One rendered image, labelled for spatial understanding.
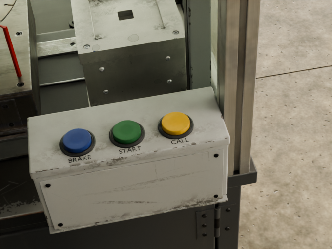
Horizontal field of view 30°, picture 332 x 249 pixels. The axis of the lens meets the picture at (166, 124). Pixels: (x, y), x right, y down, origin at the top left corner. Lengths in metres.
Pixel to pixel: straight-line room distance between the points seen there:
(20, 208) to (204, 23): 0.41
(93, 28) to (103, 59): 0.07
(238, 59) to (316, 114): 1.34
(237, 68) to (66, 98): 0.41
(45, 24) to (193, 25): 0.50
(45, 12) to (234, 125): 0.61
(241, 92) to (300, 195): 1.08
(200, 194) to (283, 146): 1.13
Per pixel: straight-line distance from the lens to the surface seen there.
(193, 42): 0.94
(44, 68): 1.23
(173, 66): 1.06
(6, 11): 1.05
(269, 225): 1.87
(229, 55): 0.83
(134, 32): 1.05
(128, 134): 0.86
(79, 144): 0.86
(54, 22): 1.35
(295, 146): 2.07
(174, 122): 0.87
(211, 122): 0.88
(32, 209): 1.01
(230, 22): 0.79
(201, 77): 0.99
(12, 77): 1.08
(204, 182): 0.93
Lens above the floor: 1.54
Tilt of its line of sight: 46 degrees down
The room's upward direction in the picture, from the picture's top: 5 degrees counter-clockwise
